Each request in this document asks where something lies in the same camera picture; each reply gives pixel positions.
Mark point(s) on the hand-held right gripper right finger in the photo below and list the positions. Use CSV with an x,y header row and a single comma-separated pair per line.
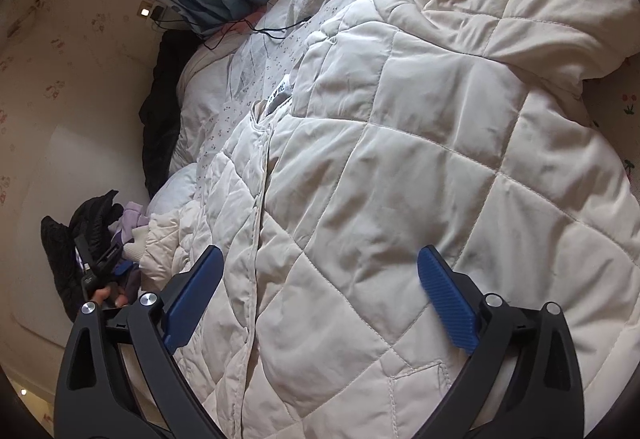
x,y
447,304

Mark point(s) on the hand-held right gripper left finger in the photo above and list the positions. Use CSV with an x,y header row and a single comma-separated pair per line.
x,y
192,299

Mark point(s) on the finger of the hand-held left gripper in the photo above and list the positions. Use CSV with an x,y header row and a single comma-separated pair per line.
x,y
114,261

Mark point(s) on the cream quilted comforter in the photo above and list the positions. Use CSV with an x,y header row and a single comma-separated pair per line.
x,y
400,169

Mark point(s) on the black clothes pile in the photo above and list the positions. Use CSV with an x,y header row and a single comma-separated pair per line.
x,y
160,109

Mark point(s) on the person's left hand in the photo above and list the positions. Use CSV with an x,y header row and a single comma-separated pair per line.
x,y
112,298

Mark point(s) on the black puffer jacket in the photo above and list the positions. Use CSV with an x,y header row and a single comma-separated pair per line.
x,y
60,249

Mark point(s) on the lilac garment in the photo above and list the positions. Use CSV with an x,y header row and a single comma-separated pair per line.
x,y
132,216

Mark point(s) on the white pillow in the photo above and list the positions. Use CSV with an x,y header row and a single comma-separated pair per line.
x,y
172,189

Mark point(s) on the black charger plug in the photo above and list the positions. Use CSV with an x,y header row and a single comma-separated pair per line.
x,y
160,13

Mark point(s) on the wall socket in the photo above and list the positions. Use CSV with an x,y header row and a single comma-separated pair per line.
x,y
145,10

